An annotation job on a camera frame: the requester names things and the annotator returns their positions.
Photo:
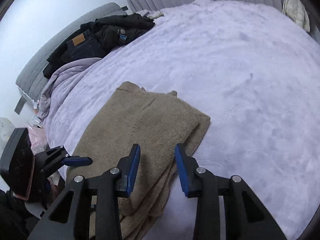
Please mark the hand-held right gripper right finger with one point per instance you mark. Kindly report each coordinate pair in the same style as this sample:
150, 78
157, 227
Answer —
181, 170

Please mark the dark blue jeans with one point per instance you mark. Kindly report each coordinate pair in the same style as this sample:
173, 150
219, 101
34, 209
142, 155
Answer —
83, 46

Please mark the brown knit sweater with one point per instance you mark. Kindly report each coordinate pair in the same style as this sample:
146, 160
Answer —
150, 122

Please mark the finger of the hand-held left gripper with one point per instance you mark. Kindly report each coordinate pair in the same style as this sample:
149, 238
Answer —
76, 161

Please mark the pink plastic bag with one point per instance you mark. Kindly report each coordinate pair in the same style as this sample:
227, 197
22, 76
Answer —
37, 140

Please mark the cream puffer jacket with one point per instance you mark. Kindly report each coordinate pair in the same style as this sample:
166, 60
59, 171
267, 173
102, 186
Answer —
296, 11

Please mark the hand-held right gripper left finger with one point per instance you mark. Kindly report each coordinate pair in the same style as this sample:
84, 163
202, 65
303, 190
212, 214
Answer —
131, 170

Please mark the black jacket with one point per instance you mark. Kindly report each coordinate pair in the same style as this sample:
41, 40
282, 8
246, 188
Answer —
117, 30

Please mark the small pale cloth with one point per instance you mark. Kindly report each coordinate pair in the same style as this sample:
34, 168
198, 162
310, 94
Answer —
155, 14

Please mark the lavender fleece blanket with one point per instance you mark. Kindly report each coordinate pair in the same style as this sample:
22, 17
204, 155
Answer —
237, 80

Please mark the grey padded headboard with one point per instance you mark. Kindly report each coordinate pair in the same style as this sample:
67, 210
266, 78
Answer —
50, 55

